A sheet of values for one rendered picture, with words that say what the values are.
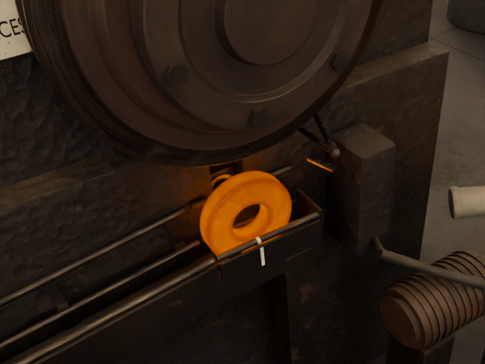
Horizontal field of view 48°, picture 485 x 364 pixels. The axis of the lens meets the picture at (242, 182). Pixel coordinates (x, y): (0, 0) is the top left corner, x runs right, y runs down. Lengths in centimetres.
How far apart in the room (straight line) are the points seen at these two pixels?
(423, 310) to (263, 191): 38
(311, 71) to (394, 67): 39
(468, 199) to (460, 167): 128
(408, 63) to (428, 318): 46
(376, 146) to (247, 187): 24
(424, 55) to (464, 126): 151
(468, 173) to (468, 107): 52
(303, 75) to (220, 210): 27
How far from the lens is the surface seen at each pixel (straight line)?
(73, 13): 60
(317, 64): 67
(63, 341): 86
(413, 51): 110
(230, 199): 83
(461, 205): 103
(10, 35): 75
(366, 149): 93
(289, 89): 66
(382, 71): 102
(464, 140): 248
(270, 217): 90
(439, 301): 107
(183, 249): 91
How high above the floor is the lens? 132
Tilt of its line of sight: 37 degrees down
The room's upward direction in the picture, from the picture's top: 7 degrees counter-clockwise
